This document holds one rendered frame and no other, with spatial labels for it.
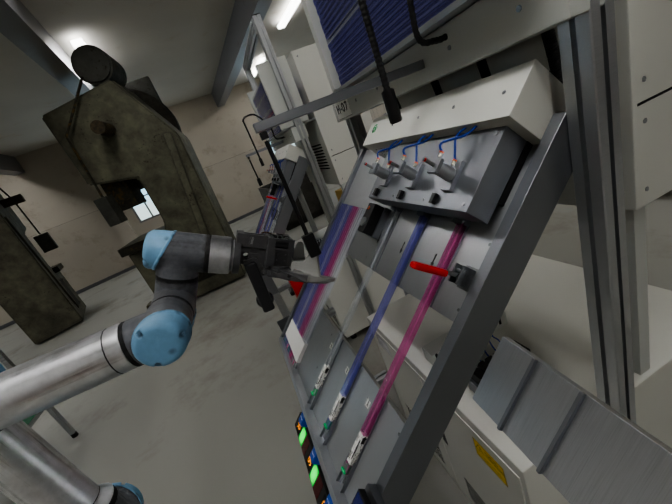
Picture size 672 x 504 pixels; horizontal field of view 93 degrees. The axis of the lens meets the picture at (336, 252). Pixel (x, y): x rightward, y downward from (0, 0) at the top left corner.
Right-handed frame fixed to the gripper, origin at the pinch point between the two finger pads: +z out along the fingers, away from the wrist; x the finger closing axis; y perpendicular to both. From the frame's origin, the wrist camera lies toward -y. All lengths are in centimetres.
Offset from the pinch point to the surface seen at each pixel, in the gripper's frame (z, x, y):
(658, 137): 40, -32, 35
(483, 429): 33.8, -21.6, -26.2
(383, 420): 6.4, -24.4, -18.9
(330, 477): 0.6, -20.2, -33.8
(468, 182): 11.2, -25.6, 22.6
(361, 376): 6.7, -13.5, -17.6
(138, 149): -114, 356, 28
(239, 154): 13, 892, 77
